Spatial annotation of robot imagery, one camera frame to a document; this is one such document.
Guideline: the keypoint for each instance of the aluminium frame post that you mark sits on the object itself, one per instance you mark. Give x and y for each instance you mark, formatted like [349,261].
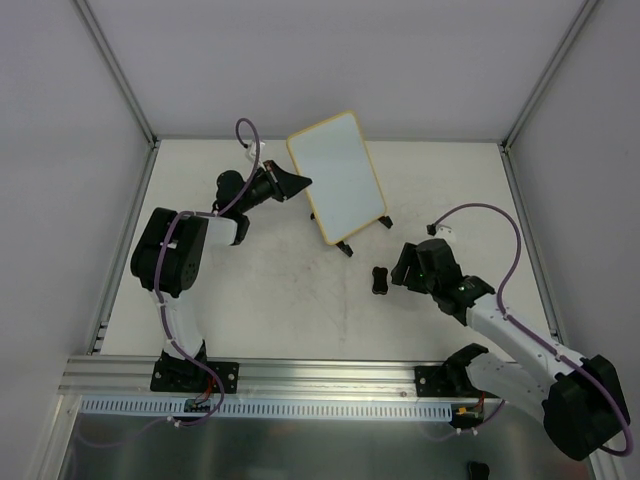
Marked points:
[96,33]
[566,43]

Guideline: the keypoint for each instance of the right aluminium frame post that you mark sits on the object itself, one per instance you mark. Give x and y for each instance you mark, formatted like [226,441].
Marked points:
[566,43]

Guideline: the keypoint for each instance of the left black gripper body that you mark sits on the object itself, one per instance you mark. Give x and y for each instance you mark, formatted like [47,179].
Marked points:
[275,181]

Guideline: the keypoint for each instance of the left aluminium frame post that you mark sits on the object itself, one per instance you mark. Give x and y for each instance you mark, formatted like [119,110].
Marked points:
[96,33]

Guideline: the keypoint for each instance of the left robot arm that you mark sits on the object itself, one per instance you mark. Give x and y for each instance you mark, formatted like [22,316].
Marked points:
[167,257]

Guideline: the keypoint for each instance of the black object bottom edge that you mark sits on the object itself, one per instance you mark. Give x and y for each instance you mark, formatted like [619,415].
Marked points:
[478,471]

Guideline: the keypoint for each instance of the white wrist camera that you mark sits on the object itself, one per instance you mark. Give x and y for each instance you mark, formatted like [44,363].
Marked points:
[446,233]
[254,151]

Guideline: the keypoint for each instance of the black felt whiteboard eraser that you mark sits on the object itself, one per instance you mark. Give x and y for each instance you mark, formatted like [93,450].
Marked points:
[380,280]

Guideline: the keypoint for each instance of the white slotted cable duct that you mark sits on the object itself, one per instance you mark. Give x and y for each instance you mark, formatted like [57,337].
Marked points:
[267,408]

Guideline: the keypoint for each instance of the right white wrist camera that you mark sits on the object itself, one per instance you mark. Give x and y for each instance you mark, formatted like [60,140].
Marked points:
[446,233]

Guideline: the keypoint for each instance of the yellow framed whiteboard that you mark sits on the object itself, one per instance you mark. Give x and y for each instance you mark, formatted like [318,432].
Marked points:
[345,195]

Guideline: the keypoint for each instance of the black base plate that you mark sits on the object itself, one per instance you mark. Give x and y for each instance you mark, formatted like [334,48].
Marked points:
[172,375]
[443,380]

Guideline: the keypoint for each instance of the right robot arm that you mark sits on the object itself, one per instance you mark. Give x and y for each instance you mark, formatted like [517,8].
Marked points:
[578,400]

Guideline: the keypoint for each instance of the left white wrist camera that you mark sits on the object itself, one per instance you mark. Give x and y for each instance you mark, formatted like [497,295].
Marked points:
[254,151]

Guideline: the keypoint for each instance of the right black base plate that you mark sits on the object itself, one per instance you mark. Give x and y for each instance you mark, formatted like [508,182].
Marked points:
[443,380]

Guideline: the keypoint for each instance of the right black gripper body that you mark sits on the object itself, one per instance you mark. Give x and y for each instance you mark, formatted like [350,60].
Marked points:
[417,265]

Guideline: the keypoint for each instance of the black whiteboard foot left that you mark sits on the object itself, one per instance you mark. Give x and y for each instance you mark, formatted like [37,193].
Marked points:
[345,248]

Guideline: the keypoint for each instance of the aluminium mounting rail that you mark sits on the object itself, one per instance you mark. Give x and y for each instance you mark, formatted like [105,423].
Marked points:
[271,379]

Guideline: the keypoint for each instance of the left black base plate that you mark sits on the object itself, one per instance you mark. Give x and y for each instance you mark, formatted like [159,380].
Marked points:
[172,375]

